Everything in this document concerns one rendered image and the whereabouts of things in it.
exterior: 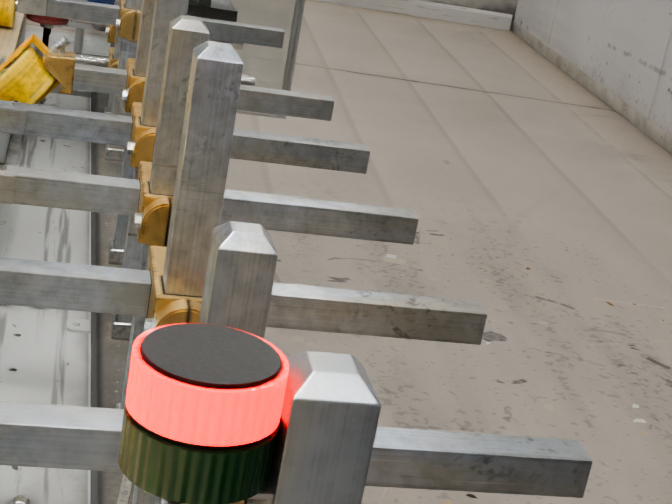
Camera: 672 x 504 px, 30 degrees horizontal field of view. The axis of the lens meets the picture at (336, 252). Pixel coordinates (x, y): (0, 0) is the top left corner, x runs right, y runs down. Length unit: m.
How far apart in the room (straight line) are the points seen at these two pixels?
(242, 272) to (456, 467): 0.23
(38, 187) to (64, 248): 0.78
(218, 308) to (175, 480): 0.27
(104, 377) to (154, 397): 1.00
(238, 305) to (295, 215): 0.57
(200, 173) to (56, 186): 0.33
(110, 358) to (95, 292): 0.47
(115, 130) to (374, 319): 0.54
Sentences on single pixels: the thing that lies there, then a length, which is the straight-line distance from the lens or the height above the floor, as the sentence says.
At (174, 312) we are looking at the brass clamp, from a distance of 0.97.
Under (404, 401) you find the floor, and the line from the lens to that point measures 3.16.
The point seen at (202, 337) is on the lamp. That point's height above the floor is 1.15.
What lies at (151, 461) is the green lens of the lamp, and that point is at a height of 1.11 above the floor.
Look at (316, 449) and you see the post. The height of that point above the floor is 1.12.
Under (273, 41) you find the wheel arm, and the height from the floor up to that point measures 0.94.
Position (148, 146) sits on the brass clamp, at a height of 0.95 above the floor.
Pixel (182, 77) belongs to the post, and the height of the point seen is 1.09.
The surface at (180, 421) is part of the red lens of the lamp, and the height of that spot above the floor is 1.13.
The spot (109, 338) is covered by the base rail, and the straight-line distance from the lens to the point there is 1.55.
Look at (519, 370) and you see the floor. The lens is 3.49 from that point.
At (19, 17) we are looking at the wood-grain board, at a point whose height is 0.90.
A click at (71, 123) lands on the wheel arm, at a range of 1.51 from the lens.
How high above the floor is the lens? 1.35
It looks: 19 degrees down
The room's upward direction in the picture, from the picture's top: 10 degrees clockwise
